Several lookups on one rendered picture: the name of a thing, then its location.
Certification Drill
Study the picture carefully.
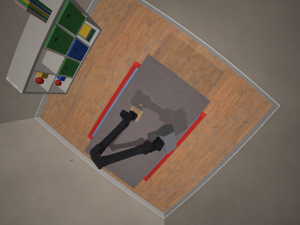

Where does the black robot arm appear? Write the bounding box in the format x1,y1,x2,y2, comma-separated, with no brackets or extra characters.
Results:
90,110,165,169

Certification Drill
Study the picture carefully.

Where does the tan flat mat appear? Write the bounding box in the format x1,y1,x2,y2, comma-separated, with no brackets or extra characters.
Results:
131,106,143,121

